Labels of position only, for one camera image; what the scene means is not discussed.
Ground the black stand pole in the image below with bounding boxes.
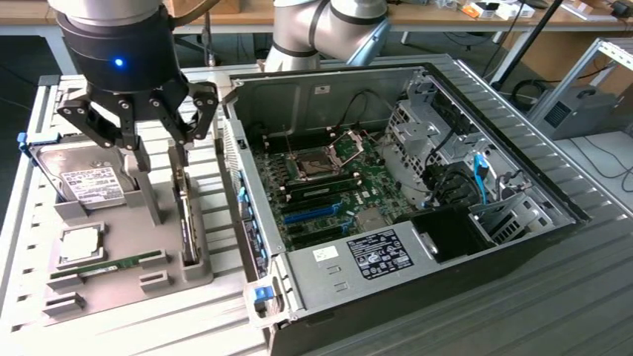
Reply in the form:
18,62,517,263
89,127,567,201
489,0,566,90

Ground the grey chipset heatsink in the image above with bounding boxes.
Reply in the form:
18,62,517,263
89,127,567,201
354,207,389,231

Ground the thin socket locking lever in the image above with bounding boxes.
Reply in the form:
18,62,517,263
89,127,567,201
282,125,294,165

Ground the brown cardboard box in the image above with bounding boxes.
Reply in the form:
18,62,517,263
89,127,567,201
165,0,244,16

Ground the blue disk caddy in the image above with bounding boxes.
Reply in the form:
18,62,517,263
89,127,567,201
17,131,65,164

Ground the blue expansion slot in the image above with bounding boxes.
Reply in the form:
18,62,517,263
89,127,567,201
281,202,345,225

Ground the silver power supply unit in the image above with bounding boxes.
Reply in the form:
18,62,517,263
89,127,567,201
274,220,446,320

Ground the open black PC case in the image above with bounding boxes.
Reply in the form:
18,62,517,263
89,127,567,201
205,62,593,356

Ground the grey plastic parts rack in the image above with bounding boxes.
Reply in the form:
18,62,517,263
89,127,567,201
38,151,214,327

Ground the green RAM stick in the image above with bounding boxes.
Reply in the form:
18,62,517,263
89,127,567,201
50,251,164,280

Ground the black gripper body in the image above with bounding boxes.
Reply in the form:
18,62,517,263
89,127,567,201
53,5,190,112

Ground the CPU socket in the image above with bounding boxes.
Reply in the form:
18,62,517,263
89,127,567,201
289,147,343,183

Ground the white small box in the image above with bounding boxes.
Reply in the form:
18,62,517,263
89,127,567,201
497,4,535,20

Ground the silver CPU chip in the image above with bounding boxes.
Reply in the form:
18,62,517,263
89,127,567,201
60,226,102,260

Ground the blue case latch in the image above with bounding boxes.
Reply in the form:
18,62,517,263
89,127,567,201
252,286,274,311

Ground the metal socket cover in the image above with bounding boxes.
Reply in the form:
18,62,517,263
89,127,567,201
323,129,370,167

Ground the black RAM stick with label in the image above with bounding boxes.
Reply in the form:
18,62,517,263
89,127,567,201
285,177,362,203

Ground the green motherboard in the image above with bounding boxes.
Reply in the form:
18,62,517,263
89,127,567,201
246,128,427,253

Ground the silver hard disk drive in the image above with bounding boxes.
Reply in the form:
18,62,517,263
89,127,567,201
36,142,138,209

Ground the coiled black cable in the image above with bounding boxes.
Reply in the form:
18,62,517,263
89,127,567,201
510,79,550,109

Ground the aluminium profile frame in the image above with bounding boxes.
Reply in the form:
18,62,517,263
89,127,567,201
526,36,633,124

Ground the black power wire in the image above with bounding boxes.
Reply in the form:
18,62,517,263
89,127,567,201
423,125,457,208

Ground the grey box machine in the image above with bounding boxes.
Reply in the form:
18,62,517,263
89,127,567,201
541,85,623,141

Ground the graphics card with black fan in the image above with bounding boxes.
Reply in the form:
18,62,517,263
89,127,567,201
166,139,204,267

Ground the silver perforated drive cage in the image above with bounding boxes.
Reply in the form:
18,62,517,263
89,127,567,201
383,99,477,179

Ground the blue SATA wire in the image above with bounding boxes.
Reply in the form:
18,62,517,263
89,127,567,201
473,154,491,205

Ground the orange and white box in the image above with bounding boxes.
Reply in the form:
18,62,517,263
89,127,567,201
462,1,501,19

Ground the black looped wire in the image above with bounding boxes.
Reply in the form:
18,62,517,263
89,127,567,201
339,90,397,131

